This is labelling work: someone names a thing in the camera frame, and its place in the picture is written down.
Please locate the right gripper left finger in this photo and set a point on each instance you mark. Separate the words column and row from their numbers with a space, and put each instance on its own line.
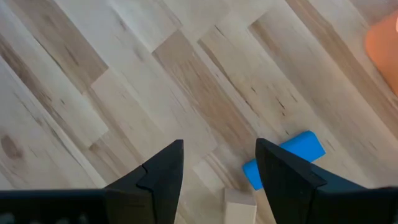
column 155, row 193

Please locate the plain wooden cube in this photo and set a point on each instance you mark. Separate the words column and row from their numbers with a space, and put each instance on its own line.
column 239, row 207

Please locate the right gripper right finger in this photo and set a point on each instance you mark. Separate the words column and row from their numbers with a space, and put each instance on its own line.
column 295, row 193

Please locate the translucent orange plastic bin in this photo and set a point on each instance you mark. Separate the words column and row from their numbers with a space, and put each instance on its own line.
column 385, row 49

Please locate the blue rectangular block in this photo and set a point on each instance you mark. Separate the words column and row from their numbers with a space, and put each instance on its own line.
column 306, row 146

